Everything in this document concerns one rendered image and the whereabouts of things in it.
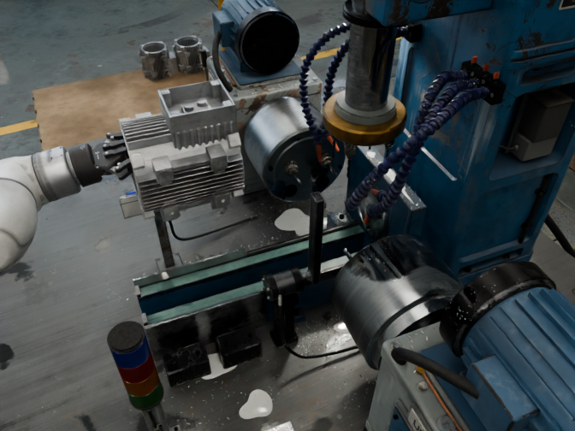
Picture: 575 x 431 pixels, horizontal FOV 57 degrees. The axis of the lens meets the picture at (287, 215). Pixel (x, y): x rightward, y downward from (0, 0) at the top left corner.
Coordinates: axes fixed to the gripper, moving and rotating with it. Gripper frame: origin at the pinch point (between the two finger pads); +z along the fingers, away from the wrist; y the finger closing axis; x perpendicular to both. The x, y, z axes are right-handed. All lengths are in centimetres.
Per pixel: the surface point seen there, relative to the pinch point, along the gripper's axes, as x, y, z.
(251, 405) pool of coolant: 57, -28, -4
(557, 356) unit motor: 6, -64, 33
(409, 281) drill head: 24, -34, 31
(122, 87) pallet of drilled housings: 122, 252, -11
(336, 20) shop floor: 159, 331, 182
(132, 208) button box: 29.5, 19.4, -15.6
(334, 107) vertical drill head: 7.2, 3.3, 33.1
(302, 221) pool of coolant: 60, 25, 30
